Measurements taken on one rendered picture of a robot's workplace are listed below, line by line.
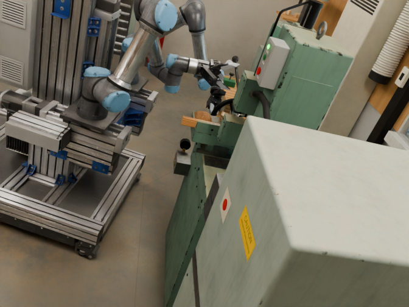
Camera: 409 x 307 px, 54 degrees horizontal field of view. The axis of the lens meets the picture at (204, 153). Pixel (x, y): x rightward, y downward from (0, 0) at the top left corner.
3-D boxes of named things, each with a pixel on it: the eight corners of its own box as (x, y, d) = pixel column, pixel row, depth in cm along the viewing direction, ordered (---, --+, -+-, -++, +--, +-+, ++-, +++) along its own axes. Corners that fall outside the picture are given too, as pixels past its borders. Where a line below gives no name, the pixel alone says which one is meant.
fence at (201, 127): (306, 153, 205) (311, 145, 203) (307, 155, 204) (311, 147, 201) (194, 129, 193) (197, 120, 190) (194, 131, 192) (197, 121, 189)
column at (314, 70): (269, 179, 194) (335, 37, 157) (279, 210, 176) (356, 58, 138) (225, 170, 189) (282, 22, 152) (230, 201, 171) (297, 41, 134)
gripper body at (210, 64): (221, 61, 201) (198, 55, 199) (222, 69, 195) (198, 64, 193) (217, 73, 207) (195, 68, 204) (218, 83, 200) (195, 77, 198)
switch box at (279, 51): (268, 79, 155) (284, 39, 147) (274, 90, 147) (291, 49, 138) (254, 75, 154) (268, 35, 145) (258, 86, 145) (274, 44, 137)
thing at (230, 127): (235, 139, 184) (243, 117, 177) (237, 148, 178) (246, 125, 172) (215, 135, 182) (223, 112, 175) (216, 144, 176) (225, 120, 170)
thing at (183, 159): (186, 163, 232) (190, 152, 228) (187, 176, 222) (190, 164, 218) (172, 160, 231) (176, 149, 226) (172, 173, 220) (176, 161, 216)
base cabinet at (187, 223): (230, 243, 267) (269, 158, 230) (243, 321, 219) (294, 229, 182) (165, 232, 258) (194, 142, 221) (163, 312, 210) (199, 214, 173)
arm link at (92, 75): (99, 87, 197) (103, 62, 190) (113, 100, 190) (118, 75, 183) (76, 89, 189) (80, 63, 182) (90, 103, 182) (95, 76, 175)
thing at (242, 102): (249, 105, 172) (262, 74, 164) (253, 116, 165) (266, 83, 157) (231, 101, 170) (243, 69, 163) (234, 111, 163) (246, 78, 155)
